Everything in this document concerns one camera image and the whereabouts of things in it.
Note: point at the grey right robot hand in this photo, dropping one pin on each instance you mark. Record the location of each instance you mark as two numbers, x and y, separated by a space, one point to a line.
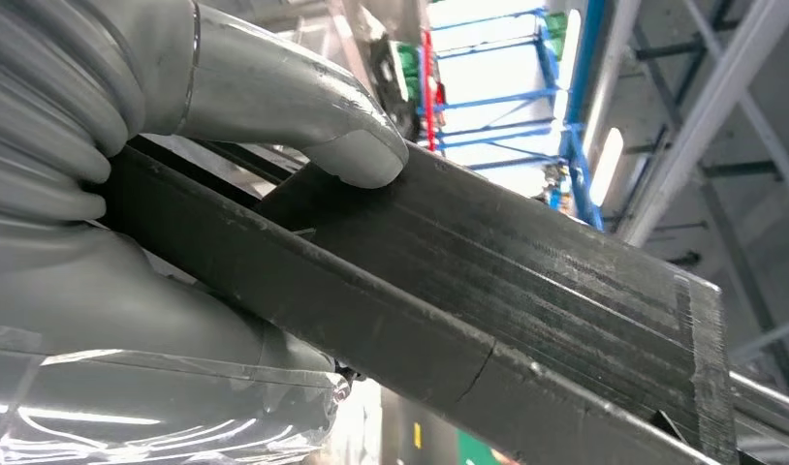
112 334

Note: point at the tall blue storage rack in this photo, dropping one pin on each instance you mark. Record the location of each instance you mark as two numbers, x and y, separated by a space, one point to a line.
581 160

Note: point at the red post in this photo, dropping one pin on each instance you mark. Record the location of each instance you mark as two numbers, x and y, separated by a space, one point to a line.
429 90

